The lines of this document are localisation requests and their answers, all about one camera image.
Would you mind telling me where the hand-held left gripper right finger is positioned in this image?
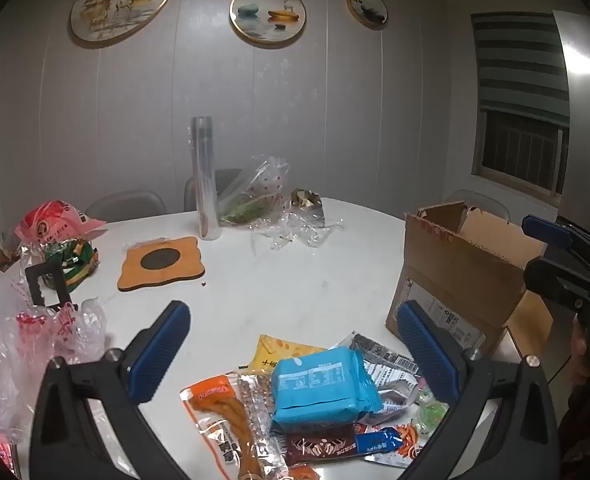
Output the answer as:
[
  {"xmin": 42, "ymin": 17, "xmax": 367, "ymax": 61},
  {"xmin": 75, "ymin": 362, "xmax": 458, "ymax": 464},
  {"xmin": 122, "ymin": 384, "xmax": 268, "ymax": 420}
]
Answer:
[{"xmin": 396, "ymin": 300, "xmax": 560, "ymax": 480}]

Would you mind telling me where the yellow snack packet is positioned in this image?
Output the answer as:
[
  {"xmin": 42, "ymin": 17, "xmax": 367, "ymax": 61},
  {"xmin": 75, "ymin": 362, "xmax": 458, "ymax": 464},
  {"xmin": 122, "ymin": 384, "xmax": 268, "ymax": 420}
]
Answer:
[{"xmin": 240, "ymin": 334, "xmax": 328, "ymax": 376}]

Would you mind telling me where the silver snack packet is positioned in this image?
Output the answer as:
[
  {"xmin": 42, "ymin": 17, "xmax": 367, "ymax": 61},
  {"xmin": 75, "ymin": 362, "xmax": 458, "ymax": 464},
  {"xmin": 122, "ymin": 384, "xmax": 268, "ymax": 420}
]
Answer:
[{"xmin": 332, "ymin": 331, "xmax": 423, "ymax": 411}]

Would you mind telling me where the orange wooden coaster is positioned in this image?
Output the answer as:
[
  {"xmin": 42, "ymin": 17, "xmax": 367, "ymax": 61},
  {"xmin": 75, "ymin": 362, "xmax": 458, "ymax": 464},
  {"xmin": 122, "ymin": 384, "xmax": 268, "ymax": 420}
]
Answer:
[{"xmin": 116, "ymin": 236, "xmax": 207, "ymax": 292}]

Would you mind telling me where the green snack bag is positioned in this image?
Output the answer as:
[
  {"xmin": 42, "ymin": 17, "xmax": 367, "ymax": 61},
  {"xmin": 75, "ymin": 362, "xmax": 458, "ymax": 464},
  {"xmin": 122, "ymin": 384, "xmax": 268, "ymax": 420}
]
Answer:
[{"xmin": 44, "ymin": 237, "xmax": 100, "ymax": 291}]

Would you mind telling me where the clear red print plastic bag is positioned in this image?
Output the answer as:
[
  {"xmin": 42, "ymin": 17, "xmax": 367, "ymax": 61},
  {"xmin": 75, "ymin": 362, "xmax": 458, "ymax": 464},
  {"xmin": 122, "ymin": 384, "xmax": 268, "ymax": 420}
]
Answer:
[{"xmin": 5, "ymin": 297, "xmax": 110, "ymax": 366}]

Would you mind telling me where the black rectangular frame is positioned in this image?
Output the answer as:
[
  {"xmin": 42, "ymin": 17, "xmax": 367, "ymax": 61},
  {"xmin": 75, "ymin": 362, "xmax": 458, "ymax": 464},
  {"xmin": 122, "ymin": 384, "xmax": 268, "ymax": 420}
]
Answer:
[{"xmin": 25, "ymin": 262, "xmax": 78, "ymax": 311}]

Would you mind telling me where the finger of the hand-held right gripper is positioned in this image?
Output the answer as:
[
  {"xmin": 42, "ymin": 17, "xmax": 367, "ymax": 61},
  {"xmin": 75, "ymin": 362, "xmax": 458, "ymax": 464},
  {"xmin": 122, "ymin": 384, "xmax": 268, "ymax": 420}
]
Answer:
[
  {"xmin": 521, "ymin": 214, "xmax": 590, "ymax": 286},
  {"xmin": 524, "ymin": 256, "xmax": 590, "ymax": 313}
]

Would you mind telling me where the small round wall picture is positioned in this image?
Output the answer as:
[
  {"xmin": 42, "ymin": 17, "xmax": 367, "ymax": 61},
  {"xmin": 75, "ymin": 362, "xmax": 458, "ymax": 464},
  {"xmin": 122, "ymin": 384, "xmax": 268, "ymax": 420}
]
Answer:
[{"xmin": 346, "ymin": 0, "xmax": 390, "ymax": 31}]

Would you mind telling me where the white chair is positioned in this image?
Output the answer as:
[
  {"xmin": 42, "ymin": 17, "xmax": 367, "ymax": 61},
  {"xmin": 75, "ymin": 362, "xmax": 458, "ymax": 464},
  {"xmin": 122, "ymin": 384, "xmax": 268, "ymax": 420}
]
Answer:
[{"xmin": 442, "ymin": 189, "xmax": 510, "ymax": 223}]

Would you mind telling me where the black cable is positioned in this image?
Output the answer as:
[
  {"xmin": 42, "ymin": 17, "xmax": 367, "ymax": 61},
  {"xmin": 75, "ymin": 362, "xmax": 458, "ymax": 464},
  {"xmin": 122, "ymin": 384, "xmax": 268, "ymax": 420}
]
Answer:
[{"xmin": 546, "ymin": 354, "xmax": 576, "ymax": 382}]

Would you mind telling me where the crumpled clear plastic wrap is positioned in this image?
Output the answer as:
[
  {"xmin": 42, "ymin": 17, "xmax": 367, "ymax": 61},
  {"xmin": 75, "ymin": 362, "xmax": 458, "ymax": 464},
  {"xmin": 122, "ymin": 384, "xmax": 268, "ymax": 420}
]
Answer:
[{"xmin": 251, "ymin": 207, "xmax": 346, "ymax": 253}]

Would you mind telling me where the orange sausage snack packet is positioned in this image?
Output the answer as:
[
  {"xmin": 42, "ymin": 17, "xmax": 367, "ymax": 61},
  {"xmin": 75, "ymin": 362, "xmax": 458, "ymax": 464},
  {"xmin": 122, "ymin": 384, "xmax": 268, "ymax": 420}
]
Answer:
[{"xmin": 179, "ymin": 374, "xmax": 268, "ymax": 480}]

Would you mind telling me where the clear packet of nuts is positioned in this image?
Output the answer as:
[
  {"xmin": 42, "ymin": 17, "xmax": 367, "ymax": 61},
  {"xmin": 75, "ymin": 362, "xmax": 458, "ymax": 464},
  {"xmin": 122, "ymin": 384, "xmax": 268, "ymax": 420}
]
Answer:
[{"xmin": 235, "ymin": 372, "xmax": 288, "ymax": 480}]

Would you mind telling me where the pink plastic bag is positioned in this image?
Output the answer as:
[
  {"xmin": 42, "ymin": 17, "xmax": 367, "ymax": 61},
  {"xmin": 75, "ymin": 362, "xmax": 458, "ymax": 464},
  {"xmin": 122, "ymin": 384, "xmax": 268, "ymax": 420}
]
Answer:
[{"xmin": 14, "ymin": 200, "xmax": 108, "ymax": 246}]

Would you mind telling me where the clear bag with greens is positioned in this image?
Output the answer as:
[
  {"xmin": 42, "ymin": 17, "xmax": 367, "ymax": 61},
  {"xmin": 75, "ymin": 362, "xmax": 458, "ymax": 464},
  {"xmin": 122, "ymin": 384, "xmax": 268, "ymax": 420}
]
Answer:
[{"xmin": 218, "ymin": 156, "xmax": 291, "ymax": 228}]

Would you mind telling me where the brown chocolate bar packet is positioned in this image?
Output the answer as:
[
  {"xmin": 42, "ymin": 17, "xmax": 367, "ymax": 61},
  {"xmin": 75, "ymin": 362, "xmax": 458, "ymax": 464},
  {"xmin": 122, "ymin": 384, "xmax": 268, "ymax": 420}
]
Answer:
[{"xmin": 282, "ymin": 422, "xmax": 361, "ymax": 466}]

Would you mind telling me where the striped window blind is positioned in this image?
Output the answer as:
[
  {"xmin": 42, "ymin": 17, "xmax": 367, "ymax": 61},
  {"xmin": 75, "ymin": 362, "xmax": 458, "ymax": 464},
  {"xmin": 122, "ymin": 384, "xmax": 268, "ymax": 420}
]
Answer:
[{"xmin": 471, "ymin": 12, "xmax": 570, "ymax": 128}]

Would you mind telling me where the blue and red snack packet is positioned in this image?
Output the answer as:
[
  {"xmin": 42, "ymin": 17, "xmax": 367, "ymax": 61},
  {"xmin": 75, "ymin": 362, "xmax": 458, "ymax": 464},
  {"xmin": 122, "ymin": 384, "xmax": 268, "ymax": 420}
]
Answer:
[{"xmin": 362, "ymin": 420, "xmax": 433, "ymax": 468}]

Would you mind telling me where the medium round wall picture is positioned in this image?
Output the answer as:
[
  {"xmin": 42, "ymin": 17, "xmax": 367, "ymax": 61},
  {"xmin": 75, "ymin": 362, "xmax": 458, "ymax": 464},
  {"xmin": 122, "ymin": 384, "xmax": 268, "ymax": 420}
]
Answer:
[{"xmin": 229, "ymin": 0, "xmax": 308, "ymax": 48}]

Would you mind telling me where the brown cardboard box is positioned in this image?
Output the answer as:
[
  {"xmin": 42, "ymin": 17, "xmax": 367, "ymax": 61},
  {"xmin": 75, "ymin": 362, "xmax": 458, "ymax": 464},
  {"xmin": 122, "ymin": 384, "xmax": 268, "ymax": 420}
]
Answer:
[{"xmin": 385, "ymin": 201, "xmax": 556, "ymax": 361}]

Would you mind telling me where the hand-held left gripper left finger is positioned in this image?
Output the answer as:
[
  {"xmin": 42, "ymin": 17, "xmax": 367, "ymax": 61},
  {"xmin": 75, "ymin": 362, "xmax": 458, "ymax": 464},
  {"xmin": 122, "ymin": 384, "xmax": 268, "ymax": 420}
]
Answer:
[{"xmin": 29, "ymin": 301, "xmax": 192, "ymax": 480}]

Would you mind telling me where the clear film roll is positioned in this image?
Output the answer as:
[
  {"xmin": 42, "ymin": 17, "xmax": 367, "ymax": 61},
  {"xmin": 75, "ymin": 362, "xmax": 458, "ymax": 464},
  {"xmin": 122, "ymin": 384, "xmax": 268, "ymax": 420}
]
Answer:
[{"xmin": 190, "ymin": 116, "xmax": 222, "ymax": 241}]

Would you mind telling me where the grey chair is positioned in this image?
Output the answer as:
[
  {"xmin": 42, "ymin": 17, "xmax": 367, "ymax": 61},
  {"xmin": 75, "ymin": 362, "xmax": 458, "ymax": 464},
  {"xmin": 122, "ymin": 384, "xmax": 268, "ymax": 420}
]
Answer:
[
  {"xmin": 85, "ymin": 190, "xmax": 168, "ymax": 223},
  {"xmin": 184, "ymin": 169, "xmax": 246, "ymax": 213}
]

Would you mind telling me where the large round wall picture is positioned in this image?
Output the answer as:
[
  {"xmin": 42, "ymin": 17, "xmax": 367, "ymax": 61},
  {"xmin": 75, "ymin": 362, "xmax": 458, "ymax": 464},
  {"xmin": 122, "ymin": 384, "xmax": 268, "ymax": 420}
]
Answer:
[{"xmin": 69, "ymin": 0, "xmax": 177, "ymax": 50}]

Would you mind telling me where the gold foil wrapper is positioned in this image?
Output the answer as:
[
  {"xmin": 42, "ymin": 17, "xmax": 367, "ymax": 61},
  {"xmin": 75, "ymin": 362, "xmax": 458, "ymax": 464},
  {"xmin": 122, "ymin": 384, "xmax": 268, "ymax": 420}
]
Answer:
[{"xmin": 290, "ymin": 188, "xmax": 324, "ymax": 221}]

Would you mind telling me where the window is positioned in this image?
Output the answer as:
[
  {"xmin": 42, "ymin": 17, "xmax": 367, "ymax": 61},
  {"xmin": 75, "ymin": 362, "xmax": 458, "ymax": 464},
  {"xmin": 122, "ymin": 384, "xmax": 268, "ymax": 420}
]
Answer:
[{"xmin": 472, "ymin": 107, "xmax": 568, "ymax": 198}]

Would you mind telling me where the green jelly cup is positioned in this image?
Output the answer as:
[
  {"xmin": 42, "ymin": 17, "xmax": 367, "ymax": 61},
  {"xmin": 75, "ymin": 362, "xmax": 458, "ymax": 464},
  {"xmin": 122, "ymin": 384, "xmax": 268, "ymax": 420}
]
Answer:
[{"xmin": 417, "ymin": 400, "xmax": 450, "ymax": 433}]

